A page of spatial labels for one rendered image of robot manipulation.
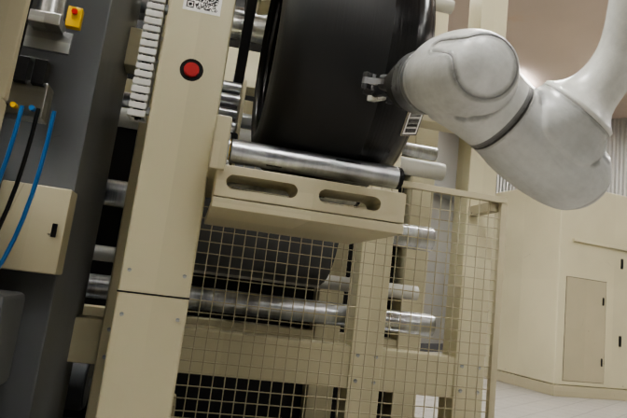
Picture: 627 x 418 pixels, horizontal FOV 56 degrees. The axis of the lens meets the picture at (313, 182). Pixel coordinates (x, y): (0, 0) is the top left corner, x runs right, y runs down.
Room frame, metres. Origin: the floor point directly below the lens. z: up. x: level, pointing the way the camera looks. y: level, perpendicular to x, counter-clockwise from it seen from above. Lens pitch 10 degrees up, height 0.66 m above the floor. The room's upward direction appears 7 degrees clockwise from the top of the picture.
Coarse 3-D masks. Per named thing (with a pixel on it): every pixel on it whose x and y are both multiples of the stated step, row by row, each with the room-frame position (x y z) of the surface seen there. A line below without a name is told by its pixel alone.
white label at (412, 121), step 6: (408, 114) 1.05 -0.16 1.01; (414, 114) 1.06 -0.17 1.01; (408, 120) 1.06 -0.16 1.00; (414, 120) 1.07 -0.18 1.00; (420, 120) 1.08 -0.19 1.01; (408, 126) 1.07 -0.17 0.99; (414, 126) 1.08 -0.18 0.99; (402, 132) 1.08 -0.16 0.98; (408, 132) 1.08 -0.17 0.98; (414, 132) 1.09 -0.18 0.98
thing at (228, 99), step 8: (224, 80) 1.52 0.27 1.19; (224, 88) 1.52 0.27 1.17; (232, 88) 1.52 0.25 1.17; (240, 88) 1.52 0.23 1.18; (224, 96) 1.51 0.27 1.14; (232, 96) 1.51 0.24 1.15; (240, 96) 1.57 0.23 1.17; (224, 104) 1.64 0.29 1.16; (232, 104) 1.53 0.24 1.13; (240, 104) 1.51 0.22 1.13; (224, 112) 1.52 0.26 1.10; (232, 112) 1.52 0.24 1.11; (240, 112) 1.51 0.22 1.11; (232, 120) 1.65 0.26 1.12; (240, 120) 1.51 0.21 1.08; (240, 128) 1.51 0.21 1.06
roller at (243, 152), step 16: (240, 144) 1.05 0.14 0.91; (256, 144) 1.06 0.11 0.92; (240, 160) 1.06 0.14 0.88; (256, 160) 1.06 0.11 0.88; (272, 160) 1.06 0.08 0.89; (288, 160) 1.07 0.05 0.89; (304, 160) 1.07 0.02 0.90; (320, 160) 1.08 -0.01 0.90; (336, 160) 1.09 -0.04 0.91; (352, 160) 1.10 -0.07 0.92; (320, 176) 1.10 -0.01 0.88; (336, 176) 1.10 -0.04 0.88; (352, 176) 1.10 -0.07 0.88; (368, 176) 1.10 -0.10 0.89; (384, 176) 1.11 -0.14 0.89; (400, 176) 1.11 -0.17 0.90
